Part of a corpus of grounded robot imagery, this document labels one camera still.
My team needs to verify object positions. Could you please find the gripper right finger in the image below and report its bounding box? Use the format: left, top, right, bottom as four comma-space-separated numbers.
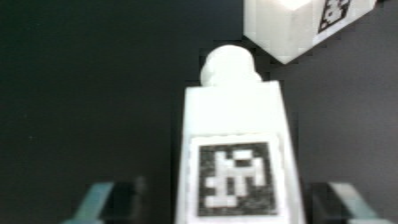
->
306, 182, 381, 224

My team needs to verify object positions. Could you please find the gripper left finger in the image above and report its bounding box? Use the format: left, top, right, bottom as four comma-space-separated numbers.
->
61, 177, 148, 224

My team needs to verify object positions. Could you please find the white leg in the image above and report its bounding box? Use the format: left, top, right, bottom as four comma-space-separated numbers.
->
177, 45, 306, 224

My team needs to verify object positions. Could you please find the white square table top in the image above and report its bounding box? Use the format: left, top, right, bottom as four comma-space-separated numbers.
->
244, 0, 377, 64

